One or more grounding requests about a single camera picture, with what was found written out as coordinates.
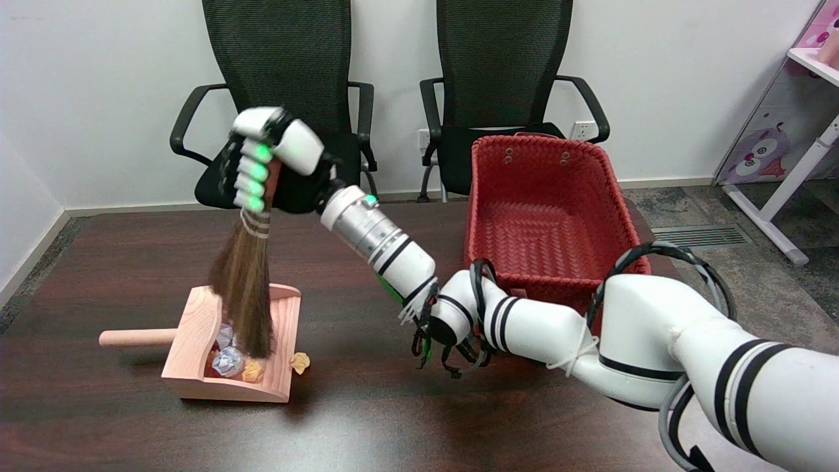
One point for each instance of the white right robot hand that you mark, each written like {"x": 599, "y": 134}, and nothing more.
{"x": 298, "y": 144}

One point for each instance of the brown straw hand broom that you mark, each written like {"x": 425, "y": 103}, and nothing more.
{"x": 246, "y": 295}

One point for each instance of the orange paper ball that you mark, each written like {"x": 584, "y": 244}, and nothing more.
{"x": 300, "y": 362}
{"x": 252, "y": 372}

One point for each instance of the white paper ball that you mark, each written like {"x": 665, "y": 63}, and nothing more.
{"x": 225, "y": 337}
{"x": 227, "y": 362}

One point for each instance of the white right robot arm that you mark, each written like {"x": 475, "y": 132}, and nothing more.
{"x": 544, "y": 328}

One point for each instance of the wooden dustpan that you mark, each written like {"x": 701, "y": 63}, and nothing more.
{"x": 190, "y": 354}

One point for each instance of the black mesh office chair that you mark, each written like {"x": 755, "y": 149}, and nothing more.
{"x": 498, "y": 65}
{"x": 282, "y": 52}

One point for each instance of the red woven basket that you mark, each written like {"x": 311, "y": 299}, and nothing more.
{"x": 544, "y": 216}

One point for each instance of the metal floor vent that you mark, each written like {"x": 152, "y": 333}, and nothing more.
{"x": 698, "y": 236}

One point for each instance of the owl print side panel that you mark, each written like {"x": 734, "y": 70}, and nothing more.
{"x": 760, "y": 151}

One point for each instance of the pink printed back panel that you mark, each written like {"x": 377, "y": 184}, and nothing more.
{"x": 822, "y": 26}

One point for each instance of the white wall outlet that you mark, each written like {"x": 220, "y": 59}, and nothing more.
{"x": 423, "y": 137}
{"x": 581, "y": 130}

